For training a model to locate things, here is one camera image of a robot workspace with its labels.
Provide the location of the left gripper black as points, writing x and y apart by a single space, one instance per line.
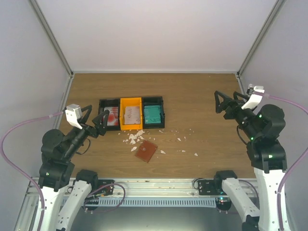
99 128

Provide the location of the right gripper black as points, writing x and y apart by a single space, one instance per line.
225 103

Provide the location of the green credit card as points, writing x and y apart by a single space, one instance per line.
152 114

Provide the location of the brown leather card holder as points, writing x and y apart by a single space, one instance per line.
145 151

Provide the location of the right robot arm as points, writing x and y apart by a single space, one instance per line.
268 159

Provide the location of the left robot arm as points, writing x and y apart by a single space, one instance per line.
57 168

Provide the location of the red white cards stack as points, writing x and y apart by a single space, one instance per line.
113 116

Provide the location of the white pink cards stack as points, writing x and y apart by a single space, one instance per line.
132 115

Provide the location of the black bin left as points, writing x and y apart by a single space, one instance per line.
110 103

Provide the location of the black bin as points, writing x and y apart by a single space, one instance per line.
154 100
110 103

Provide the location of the orange bin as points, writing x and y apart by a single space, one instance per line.
125 102

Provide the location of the white paper scrap pile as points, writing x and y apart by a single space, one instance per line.
134 138

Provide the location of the black bin right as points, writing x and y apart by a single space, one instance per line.
154 100

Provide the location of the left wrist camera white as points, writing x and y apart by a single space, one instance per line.
73 113

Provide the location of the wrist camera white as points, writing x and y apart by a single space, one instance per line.
73 113
254 93

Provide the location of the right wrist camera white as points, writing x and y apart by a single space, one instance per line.
254 93

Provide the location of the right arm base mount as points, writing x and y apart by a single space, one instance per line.
205 187

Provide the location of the aluminium rail frame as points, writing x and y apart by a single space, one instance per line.
121 188

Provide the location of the grey slotted cable duct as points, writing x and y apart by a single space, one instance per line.
153 202

